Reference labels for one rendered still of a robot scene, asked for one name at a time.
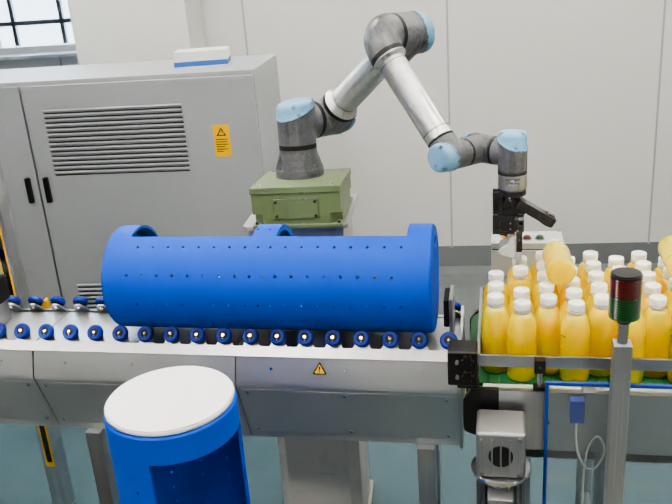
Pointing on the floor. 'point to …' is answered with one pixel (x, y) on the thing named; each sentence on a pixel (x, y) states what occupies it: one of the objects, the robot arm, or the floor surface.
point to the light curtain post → (51, 442)
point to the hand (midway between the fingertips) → (519, 260)
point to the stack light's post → (617, 422)
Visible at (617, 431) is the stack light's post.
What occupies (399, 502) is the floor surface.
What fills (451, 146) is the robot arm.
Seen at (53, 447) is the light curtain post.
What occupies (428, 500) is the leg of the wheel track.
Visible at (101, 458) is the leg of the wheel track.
